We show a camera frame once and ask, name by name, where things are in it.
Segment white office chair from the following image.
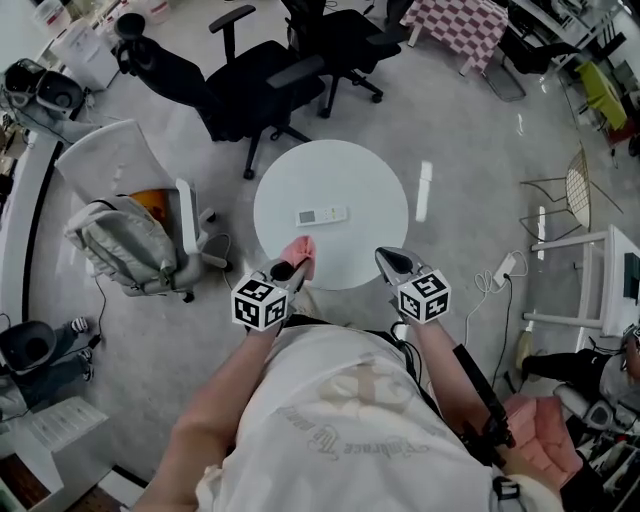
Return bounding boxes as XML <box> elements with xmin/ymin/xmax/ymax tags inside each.
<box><xmin>54</xmin><ymin>118</ymin><xmax>235</xmax><ymax>305</ymax></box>

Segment black floor cable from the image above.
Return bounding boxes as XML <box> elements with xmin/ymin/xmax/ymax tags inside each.
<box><xmin>492</xmin><ymin>277</ymin><xmax>515</xmax><ymax>396</ymax></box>

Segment white bin with paper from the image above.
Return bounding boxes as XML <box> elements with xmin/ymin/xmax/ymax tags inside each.
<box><xmin>62</xmin><ymin>19</ymin><xmax>121</xmax><ymax>92</ymax></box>

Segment red white checked tablecloth table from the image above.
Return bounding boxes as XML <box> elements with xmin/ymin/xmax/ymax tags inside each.
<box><xmin>399</xmin><ymin>0</ymin><xmax>511</xmax><ymax>77</ymax></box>

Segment white drawer cabinet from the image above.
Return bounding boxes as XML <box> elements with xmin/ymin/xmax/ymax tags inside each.
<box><xmin>0</xmin><ymin>397</ymin><xmax>109</xmax><ymax>501</ymax></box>

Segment gold wire chair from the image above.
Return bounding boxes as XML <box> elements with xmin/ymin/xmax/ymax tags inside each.
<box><xmin>519</xmin><ymin>142</ymin><xmax>625</xmax><ymax>236</ymax></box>

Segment pink cloth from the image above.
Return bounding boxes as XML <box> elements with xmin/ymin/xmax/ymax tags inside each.
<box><xmin>279</xmin><ymin>235</ymin><xmax>317</xmax><ymax>282</ymax></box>

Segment black plastic buckle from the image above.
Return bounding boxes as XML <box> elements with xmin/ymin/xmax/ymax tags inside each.
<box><xmin>492</xmin><ymin>474</ymin><xmax>522</xmax><ymax>505</ymax></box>

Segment grey office chair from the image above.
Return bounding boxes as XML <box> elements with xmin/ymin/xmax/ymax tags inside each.
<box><xmin>552</xmin><ymin>382</ymin><xmax>640</xmax><ymax>436</ymax></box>

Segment orange cushion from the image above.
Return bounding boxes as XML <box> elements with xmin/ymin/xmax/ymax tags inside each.
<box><xmin>128</xmin><ymin>188</ymin><xmax>169</xmax><ymax>221</ymax></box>

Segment green cloth table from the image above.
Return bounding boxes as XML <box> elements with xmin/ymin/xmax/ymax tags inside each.
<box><xmin>574</xmin><ymin>59</ymin><xmax>629</xmax><ymax>134</ymax></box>

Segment white power strip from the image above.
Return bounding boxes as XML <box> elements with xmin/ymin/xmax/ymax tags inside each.
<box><xmin>492</xmin><ymin>252</ymin><xmax>519</xmax><ymax>281</ymax></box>

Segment black harness straps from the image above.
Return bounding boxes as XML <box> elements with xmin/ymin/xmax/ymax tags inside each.
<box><xmin>389</xmin><ymin>319</ymin><xmax>441</xmax><ymax>416</ymax></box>

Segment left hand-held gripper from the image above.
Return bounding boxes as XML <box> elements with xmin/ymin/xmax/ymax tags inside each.
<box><xmin>231</xmin><ymin>256</ymin><xmax>309</xmax><ymax>332</ymax></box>

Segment white remote control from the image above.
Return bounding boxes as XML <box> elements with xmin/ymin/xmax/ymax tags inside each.
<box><xmin>294</xmin><ymin>205</ymin><xmax>350</xmax><ymax>228</ymax></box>

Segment dark green book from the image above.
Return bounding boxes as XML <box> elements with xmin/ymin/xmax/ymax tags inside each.
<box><xmin>623</xmin><ymin>252</ymin><xmax>640</xmax><ymax>301</ymax></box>

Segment black cantilever chair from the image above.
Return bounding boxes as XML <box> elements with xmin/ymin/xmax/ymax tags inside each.
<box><xmin>482</xmin><ymin>19</ymin><xmax>584</xmax><ymax>104</ymax></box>

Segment black office chair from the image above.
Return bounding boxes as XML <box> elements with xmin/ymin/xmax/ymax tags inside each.
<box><xmin>279</xmin><ymin>0</ymin><xmax>404</xmax><ymax>120</ymax></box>
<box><xmin>113</xmin><ymin>4</ymin><xmax>326</xmax><ymax>181</ymax></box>

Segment brown dotted mat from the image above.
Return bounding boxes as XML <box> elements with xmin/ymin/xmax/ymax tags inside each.
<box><xmin>0</xmin><ymin>452</ymin><xmax>121</xmax><ymax>512</ymax></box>

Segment pink seat cushion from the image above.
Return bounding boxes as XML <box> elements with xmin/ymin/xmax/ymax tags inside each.
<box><xmin>499</xmin><ymin>393</ymin><xmax>585</xmax><ymax>494</ymax></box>

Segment person's left forearm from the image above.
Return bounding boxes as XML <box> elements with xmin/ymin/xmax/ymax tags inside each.
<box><xmin>169</xmin><ymin>327</ymin><xmax>281</xmax><ymax>456</ymax></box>

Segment person's white printed t-shirt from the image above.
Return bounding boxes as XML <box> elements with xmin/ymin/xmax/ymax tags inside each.
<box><xmin>194</xmin><ymin>322</ymin><xmax>564</xmax><ymax>512</ymax></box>

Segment grey backpack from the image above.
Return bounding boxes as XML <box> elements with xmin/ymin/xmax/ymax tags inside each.
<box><xmin>63</xmin><ymin>194</ymin><xmax>180</xmax><ymax>298</ymax></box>

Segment white container red label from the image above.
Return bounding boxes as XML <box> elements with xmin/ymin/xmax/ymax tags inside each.
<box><xmin>144</xmin><ymin>0</ymin><xmax>172</xmax><ymax>25</ymax></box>

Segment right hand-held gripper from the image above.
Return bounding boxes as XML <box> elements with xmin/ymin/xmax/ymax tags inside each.
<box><xmin>375</xmin><ymin>247</ymin><xmax>452</xmax><ymax>326</ymax></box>

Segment white frame side table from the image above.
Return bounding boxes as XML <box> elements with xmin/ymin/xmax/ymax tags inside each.
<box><xmin>522</xmin><ymin>224</ymin><xmax>640</xmax><ymax>337</ymax></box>

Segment white curved desk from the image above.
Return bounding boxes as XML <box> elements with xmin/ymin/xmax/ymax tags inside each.
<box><xmin>0</xmin><ymin>127</ymin><xmax>61</xmax><ymax>321</ymax></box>

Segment black power adapter cable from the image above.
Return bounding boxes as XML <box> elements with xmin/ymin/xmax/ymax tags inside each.
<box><xmin>87</xmin><ymin>274</ymin><xmax>109</xmax><ymax>351</ymax></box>

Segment person's right forearm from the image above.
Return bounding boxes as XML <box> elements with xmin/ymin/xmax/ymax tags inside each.
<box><xmin>408</xmin><ymin>317</ymin><xmax>501</xmax><ymax>471</ymax></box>

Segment white bucket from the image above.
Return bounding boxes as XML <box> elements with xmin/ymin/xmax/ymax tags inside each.
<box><xmin>33</xmin><ymin>0</ymin><xmax>71</xmax><ymax>32</ymax></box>

